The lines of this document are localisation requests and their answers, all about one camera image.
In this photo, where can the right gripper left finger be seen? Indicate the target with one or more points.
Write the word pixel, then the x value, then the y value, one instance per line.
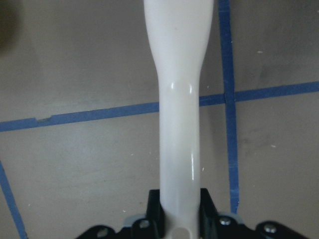
pixel 155 214

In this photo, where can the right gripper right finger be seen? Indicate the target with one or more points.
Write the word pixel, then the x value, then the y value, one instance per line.
pixel 207 216

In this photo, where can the cream hand brush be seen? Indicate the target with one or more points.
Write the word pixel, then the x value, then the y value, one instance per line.
pixel 178 33

